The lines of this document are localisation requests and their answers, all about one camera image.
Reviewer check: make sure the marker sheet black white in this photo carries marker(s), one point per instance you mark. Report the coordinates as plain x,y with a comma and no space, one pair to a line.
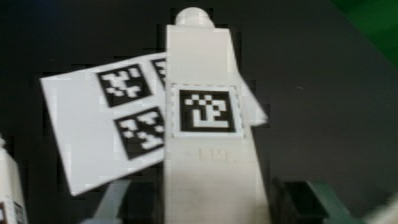
107,112

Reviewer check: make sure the white leg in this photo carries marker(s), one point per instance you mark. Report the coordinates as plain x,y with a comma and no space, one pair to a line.
13,212
213,182

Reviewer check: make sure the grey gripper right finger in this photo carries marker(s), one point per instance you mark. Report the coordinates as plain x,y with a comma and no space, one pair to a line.
306,204

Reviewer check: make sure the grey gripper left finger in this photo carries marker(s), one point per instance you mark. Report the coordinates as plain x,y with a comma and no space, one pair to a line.
126,205

